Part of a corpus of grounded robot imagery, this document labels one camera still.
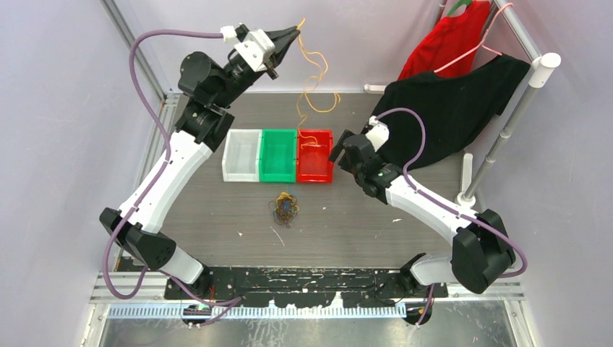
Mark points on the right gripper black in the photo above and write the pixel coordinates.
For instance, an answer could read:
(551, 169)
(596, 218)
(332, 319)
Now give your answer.
(336, 151)

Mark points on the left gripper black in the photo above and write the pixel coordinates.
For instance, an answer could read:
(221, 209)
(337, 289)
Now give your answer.
(281, 40)

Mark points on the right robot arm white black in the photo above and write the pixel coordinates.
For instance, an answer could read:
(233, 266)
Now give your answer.
(480, 253)

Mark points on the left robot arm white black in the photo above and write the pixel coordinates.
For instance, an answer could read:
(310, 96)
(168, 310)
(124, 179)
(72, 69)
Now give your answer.
(211, 89)

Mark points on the red plastic bin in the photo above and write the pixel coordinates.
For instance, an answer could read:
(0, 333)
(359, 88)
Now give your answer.
(312, 159)

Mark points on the green plastic bin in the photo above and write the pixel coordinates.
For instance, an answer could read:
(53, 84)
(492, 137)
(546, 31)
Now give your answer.
(278, 156)

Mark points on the white plastic bin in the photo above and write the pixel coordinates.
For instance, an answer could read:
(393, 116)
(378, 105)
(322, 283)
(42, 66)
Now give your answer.
(241, 157)

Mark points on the black shirt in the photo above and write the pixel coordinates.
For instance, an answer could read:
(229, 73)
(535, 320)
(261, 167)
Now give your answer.
(434, 117)

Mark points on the red shirt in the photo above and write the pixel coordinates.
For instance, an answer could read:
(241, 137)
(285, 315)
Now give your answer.
(450, 38)

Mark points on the green clothes hanger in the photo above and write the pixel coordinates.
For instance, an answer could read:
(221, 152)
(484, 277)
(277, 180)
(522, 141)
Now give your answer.
(457, 5)

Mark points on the pink clothes hanger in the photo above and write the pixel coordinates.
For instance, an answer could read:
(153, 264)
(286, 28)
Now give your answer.
(481, 44)

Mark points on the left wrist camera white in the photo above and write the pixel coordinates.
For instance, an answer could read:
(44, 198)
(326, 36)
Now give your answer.
(252, 46)

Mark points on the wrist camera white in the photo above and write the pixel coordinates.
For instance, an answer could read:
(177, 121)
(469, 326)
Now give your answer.
(252, 46)
(377, 133)

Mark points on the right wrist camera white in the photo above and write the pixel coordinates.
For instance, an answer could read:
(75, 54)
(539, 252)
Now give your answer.
(377, 133)

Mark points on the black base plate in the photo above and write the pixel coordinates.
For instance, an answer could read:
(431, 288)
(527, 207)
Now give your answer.
(304, 287)

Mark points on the aluminium frame post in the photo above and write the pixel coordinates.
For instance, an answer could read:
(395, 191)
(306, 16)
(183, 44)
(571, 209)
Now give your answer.
(117, 16)

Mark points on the white cable duct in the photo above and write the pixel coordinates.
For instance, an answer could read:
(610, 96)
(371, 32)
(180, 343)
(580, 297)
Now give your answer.
(200, 311)

